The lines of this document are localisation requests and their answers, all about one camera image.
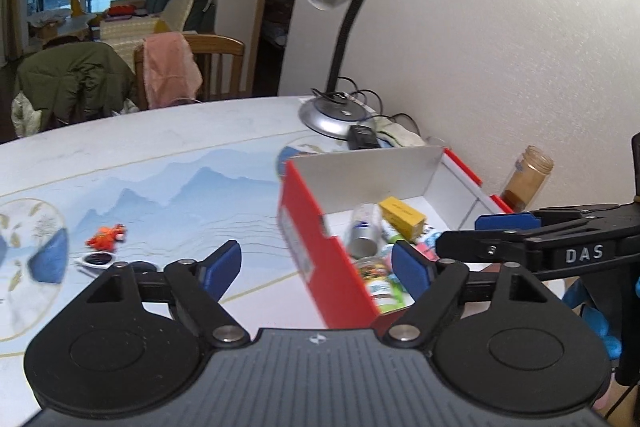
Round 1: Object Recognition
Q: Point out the wooden chair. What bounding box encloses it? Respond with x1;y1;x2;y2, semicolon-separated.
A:
134;34;246;110

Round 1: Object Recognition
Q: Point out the sofa with cream blanket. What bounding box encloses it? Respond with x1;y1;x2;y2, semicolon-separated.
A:
100;0;217;52

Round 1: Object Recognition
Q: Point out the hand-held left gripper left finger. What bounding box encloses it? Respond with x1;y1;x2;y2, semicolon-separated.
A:
75;240;250;350

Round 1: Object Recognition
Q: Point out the brown glass jar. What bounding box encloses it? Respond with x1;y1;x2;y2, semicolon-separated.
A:
500;145;555;212

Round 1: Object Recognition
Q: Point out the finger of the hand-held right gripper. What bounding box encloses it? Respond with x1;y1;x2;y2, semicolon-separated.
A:
475;202;636;232
435;230;531;264

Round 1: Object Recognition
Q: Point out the white cloth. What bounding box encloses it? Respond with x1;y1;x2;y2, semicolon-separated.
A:
375;117;426;148

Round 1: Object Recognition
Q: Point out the black power adapter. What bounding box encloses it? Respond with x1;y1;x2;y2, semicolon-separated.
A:
347;124;382;151

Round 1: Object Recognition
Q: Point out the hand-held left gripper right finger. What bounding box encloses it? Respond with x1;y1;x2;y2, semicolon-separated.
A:
382;242;553;348

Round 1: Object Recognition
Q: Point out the olive green jacket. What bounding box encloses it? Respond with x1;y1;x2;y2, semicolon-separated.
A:
14;41;138;132

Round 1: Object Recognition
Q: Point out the red cardboard box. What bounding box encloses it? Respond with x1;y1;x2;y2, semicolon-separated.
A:
277;146;516;330

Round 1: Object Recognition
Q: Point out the small yellow box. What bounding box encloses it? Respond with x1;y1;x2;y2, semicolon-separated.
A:
378;197;427;242

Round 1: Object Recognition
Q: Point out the orange toy figure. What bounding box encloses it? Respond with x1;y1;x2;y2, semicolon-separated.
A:
85;224;128;252

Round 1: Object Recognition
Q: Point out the pale quilted garment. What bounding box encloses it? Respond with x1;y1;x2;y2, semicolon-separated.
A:
11;92;43;138

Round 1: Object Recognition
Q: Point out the pink cloth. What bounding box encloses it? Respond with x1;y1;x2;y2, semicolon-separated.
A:
142;32;203;108

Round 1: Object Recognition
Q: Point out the black lamp cable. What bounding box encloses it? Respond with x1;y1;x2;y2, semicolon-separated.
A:
312;77;426;142

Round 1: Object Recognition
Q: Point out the white and black gadget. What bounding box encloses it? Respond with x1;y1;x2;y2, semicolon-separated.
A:
75;251;160;275

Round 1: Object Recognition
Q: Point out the person's right hand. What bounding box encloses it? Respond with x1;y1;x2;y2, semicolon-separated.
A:
562;277;621;355

